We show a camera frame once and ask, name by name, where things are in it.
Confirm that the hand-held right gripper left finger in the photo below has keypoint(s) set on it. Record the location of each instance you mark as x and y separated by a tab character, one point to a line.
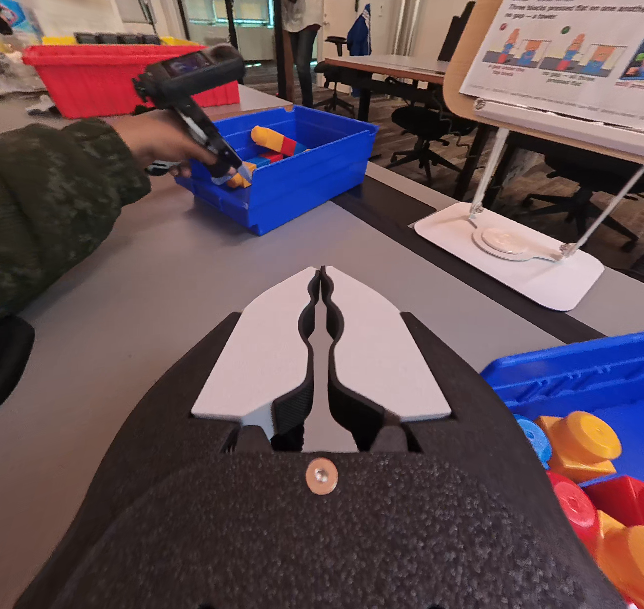
251	362

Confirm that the pile of mega blocks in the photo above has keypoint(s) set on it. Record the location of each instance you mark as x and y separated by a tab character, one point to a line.
583	438

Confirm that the blue mega block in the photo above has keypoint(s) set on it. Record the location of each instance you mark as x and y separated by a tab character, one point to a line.
302	150
259	161

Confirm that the person's left hand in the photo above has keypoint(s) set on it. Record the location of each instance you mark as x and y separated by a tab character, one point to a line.
156	138

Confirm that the yellow plastic bin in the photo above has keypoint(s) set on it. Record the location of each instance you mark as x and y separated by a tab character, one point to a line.
55	41

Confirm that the blue plastic bin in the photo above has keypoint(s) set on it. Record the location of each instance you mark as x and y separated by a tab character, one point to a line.
553	367
302	201

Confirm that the red mega block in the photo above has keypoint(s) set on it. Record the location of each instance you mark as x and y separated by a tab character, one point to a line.
275	157
290	146

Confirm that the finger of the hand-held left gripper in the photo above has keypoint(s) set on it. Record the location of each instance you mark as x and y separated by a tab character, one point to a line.
249	172
221	181

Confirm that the row of black cases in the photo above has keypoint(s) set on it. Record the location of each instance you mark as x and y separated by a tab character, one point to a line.
115	38

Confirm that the printed instruction sheet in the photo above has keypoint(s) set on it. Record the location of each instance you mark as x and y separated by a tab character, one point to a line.
568	40

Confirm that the person's left forearm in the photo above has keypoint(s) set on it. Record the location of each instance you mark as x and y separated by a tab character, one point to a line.
60	191

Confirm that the black office chair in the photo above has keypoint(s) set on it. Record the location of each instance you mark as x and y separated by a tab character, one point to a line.
427	115
578	191
334	73

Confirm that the red plastic bin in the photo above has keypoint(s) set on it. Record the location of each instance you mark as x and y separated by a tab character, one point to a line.
90	80

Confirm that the blue jacket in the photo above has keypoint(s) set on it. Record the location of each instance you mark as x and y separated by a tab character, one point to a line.
360	32

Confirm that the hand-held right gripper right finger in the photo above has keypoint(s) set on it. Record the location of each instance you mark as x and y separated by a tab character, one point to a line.
382	362

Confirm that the black mesh armrest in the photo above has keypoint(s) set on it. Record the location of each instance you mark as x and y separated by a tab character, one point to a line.
12	357

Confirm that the orange mega block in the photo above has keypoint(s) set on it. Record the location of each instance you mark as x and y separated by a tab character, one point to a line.
240	178
264	138

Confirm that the wooden office table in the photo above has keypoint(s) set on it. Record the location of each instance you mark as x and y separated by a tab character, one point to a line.
387	63

